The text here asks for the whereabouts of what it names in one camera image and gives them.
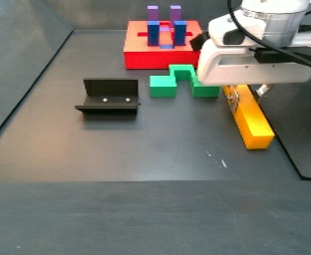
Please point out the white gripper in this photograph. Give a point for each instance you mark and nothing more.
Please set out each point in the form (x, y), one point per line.
(254, 46)

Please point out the yellow long block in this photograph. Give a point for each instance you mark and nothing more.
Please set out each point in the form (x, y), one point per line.
(251, 122)

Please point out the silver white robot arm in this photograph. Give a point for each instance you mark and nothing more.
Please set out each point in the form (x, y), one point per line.
(255, 46)

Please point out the red slotted board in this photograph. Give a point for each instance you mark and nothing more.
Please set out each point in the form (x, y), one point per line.
(144, 57)

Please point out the green stepped block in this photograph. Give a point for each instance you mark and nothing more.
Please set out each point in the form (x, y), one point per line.
(163, 85)

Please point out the dark blue U block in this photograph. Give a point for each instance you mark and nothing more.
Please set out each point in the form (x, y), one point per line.
(153, 33)

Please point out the purple U block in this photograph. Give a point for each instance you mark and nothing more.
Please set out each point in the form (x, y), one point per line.
(175, 13)

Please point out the black angle bracket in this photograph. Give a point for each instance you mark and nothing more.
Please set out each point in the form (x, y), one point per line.
(110, 96)

